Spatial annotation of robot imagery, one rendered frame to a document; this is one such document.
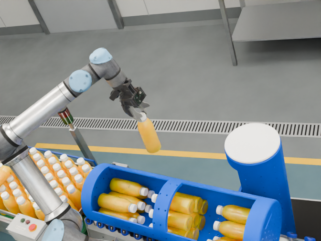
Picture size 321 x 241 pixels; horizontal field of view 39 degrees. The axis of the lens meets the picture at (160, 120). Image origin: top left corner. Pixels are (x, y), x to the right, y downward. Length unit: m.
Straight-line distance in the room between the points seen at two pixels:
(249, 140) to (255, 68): 2.25
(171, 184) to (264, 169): 0.52
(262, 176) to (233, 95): 2.04
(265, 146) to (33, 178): 1.12
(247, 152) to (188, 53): 2.84
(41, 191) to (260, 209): 0.85
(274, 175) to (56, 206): 1.09
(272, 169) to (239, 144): 0.20
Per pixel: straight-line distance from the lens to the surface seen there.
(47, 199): 1.84
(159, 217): 1.94
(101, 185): 2.28
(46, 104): 1.64
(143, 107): 1.92
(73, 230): 1.76
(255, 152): 2.27
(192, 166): 3.72
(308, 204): 3.15
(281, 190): 2.47
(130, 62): 5.19
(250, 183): 2.35
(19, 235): 2.36
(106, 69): 1.74
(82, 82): 1.59
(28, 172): 1.83
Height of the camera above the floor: 2.68
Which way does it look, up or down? 39 degrees down
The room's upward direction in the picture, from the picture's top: 21 degrees counter-clockwise
